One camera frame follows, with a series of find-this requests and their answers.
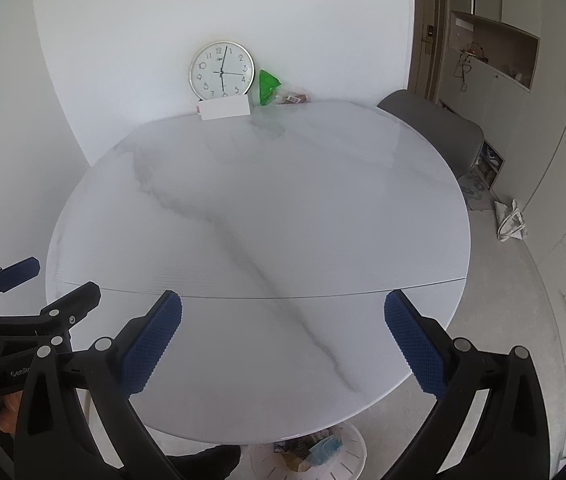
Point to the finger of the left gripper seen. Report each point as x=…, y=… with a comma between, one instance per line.
x=70, y=309

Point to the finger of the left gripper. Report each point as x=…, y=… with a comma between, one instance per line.
x=19, y=273

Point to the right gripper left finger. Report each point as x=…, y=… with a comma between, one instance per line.
x=53, y=440

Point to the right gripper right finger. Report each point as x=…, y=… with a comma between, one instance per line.
x=510, y=440

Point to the blue surgical mask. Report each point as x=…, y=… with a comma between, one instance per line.
x=324, y=450

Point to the brown paper bag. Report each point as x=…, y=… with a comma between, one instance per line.
x=297, y=462

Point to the white trash basket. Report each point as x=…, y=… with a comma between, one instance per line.
x=267, y=462

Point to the person left hand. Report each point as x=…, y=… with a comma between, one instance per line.
x=9, y=413

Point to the white tote bag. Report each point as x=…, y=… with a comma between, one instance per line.
x=509, y=222

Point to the white card box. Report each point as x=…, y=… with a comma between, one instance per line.
x=229, y=107

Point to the tall beige wardrobe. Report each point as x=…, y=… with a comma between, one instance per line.
x=524, y=128

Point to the grey dining chair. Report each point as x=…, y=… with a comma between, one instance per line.
x=457, y=140

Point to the green plastic bag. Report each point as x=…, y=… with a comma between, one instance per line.
x=268, y=86

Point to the clear packet red label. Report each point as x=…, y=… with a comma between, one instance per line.
x=291, y=97

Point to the round white wall clock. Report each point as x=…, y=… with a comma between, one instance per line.
x=221, y=69

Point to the wooden wall niche shelf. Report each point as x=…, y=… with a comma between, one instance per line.
x=507, y=49

